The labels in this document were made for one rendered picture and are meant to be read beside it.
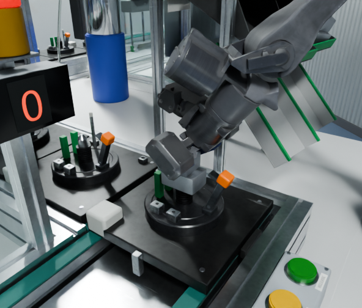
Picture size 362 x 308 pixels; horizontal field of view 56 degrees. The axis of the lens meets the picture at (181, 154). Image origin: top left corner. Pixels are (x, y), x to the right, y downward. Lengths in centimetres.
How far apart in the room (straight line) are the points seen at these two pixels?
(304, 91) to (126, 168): 50
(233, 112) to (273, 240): 24
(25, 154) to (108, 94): 98
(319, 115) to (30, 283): 75
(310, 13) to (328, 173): 63
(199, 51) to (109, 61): 102
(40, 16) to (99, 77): 294
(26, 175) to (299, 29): 40
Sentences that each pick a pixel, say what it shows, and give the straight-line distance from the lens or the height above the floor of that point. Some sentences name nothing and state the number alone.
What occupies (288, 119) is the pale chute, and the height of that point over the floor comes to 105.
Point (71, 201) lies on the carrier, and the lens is 67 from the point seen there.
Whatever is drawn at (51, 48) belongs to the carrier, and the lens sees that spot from 198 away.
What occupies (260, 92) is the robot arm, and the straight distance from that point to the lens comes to 45.
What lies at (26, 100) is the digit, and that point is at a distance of 44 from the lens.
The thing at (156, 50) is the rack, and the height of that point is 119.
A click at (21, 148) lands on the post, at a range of 51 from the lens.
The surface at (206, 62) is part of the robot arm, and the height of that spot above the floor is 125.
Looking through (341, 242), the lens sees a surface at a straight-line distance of 78.
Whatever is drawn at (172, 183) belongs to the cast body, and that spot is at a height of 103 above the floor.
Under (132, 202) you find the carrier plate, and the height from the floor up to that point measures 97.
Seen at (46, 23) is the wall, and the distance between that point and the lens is 435.
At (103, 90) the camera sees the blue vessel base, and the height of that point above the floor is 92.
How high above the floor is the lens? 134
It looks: 28 degrees down
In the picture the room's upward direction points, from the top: straight up
